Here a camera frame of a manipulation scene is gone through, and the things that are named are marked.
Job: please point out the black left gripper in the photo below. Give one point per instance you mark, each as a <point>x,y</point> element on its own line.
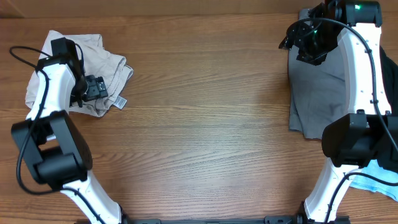
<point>97,88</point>

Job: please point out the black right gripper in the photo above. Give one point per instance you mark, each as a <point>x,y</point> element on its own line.
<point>294,38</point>

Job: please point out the beige khaki shorts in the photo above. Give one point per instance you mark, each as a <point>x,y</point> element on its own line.
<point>100,63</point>

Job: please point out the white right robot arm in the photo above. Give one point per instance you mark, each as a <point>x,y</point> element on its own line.
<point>368,130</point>

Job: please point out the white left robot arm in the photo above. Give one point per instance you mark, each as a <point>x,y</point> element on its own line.
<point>51,146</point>

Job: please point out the grey shorts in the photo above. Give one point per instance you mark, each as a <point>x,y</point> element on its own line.
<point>318,93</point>

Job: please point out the black garment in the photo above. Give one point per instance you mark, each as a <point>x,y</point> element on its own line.
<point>389,76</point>

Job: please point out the light blue garment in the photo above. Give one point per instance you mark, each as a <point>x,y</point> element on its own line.
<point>375,170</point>

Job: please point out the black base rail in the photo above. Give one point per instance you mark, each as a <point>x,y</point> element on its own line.
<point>217,221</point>

